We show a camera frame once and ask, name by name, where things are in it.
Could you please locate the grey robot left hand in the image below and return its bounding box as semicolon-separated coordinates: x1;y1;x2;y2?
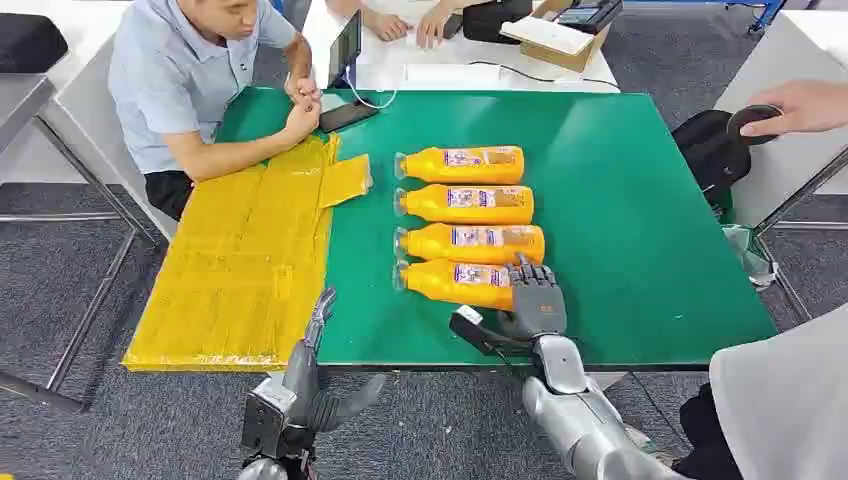
281;288;387;433

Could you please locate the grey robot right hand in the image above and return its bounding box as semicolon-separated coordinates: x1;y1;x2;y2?
496;253;569;342

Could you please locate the orange drink bottle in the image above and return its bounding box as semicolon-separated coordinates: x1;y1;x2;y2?
394;223;547;266
393;258;518;313
394;184;535;227
394;145;526;186

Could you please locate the green table mat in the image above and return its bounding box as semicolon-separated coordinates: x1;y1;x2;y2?
215;87;778;369

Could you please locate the yellow sheet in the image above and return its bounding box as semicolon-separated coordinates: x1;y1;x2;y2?
121;132;374;374

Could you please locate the clear plastic bag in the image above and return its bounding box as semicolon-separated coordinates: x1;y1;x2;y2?
722;223;778;289

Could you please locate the black backpack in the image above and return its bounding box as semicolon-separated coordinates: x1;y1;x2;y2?
672;109;753;210

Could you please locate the cardboard box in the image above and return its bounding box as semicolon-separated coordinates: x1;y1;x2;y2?
500;0;614;73

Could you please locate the standing person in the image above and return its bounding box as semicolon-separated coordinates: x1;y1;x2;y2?
672;304;848;480

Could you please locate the black smartphone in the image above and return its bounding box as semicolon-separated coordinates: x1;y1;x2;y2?
318;97;380;134

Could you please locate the black round disc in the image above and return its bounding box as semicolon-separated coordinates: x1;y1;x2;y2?
726;104;784;147

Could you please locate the black pouch bag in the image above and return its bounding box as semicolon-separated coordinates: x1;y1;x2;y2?
461;0;535;46

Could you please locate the black device with screen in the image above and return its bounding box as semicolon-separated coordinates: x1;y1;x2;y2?
556;0;624;34

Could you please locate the person's hand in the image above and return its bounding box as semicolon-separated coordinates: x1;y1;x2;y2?
415;0;466;51
360;0;415;43
739;80;848;138

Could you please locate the black standing tablet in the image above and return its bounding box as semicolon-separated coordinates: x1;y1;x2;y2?
327;9;364;89

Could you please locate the seated person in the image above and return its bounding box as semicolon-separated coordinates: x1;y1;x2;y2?
107;0;323;223

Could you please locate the black seat cushion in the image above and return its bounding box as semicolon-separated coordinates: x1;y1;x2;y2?
0;13;70;74

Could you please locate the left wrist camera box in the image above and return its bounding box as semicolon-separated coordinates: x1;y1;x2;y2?
239;377;297;460

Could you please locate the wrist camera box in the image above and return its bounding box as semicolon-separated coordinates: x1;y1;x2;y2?
239;377;297;460
449;304;531;356

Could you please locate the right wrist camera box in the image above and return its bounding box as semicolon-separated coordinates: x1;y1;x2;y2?
449;304;531;356

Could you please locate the thin black cable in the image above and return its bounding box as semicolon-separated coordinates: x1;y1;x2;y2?
466;60;621;91

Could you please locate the white charging cable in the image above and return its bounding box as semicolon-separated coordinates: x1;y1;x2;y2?
343;66;399;111

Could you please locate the white metal frame table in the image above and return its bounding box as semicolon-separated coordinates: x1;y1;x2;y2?
714;9;848;323

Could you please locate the blue metal frame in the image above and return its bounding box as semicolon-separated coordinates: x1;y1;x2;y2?
725;0;790;34

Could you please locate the grey metal frame table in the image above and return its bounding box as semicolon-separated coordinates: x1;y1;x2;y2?
0;72;158;415

